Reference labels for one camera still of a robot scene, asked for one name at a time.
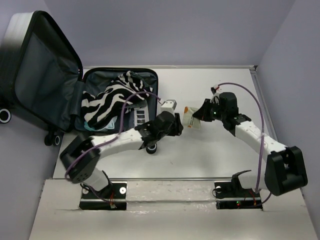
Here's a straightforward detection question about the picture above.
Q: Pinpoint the white orange eyelid paste packet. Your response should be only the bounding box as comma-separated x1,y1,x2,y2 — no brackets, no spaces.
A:
181,106,201,130

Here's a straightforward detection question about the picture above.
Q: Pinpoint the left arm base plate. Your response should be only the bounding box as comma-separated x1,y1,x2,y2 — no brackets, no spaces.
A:
78,181,127,211

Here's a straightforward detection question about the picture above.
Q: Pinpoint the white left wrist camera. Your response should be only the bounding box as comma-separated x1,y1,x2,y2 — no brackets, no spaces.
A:
160,99,177,115

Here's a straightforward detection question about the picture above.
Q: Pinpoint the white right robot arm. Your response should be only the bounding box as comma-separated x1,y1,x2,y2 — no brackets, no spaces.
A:
192,92,308,196

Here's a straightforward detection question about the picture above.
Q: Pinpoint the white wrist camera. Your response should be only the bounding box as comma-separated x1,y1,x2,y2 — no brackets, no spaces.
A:
160,99,177,115
210,84,221,103

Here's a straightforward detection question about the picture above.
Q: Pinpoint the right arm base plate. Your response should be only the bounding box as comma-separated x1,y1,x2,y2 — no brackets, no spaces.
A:
211,181,263,210

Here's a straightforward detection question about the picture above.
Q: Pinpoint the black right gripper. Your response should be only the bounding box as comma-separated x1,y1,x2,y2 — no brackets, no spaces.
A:
192,98,226,122

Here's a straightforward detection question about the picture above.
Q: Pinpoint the black hard-shell suitcase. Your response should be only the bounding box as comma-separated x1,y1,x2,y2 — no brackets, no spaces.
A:
0,10,160,155

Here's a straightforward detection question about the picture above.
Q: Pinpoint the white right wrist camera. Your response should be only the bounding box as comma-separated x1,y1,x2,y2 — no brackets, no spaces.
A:
210,84,221,103

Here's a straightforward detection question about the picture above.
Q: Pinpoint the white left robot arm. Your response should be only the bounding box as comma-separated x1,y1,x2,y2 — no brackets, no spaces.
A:
59,111,184,200

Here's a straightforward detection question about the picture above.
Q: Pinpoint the zebra striped towel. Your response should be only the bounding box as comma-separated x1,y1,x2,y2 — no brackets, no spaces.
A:
81,71,153,131

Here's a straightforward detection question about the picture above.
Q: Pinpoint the silver packet with black strips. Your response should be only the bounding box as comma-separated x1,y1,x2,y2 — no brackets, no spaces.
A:
133,106,149,126

